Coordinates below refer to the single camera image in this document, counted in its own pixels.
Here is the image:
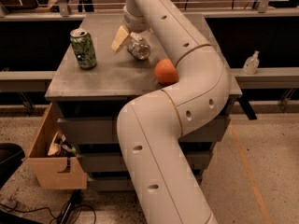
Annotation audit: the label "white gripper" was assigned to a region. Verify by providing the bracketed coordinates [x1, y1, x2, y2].
[111, 5, 148, 53]

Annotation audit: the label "silver 7up can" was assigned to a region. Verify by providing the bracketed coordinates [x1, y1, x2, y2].
[127, 33, 151, 61]

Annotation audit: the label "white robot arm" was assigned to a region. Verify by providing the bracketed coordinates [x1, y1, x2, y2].
[117, 0, 230, 224]

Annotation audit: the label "green soda can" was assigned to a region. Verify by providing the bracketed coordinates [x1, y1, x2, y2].
[70, 28, 97, 69]

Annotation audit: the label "grey drawer cabinet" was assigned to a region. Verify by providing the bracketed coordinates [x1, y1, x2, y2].
[45, 12, 243, 193]

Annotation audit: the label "orange fruit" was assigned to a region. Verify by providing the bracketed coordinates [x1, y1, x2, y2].
[154, 59, 178, 85]

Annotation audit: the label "grey metal railing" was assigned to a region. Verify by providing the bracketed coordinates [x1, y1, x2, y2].
[0, 0, 299, 19]

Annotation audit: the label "top grey drawer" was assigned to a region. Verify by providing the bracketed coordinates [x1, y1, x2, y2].
[58, 117, 230, 144]

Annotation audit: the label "grey drawer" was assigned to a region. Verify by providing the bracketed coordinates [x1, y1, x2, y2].
[58, 117, 230, 144]
[88, 175, 201, 192]
[77, 152, 211, 173]

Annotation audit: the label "middle grey drawer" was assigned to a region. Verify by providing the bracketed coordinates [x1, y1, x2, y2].
[77, 152, 211, 173]

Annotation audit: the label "snack bags in box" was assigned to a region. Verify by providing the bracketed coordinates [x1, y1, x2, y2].
[48, 131, 76, 157]

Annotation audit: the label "bottom grey drawer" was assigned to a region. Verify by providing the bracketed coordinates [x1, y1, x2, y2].
[88, 175, 201, 192]

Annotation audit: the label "wooden side box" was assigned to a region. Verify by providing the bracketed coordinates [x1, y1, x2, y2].
[28, 105, 87, 189]

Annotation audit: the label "black floor cables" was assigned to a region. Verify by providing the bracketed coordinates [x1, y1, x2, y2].
[0, 189, 97, 224]

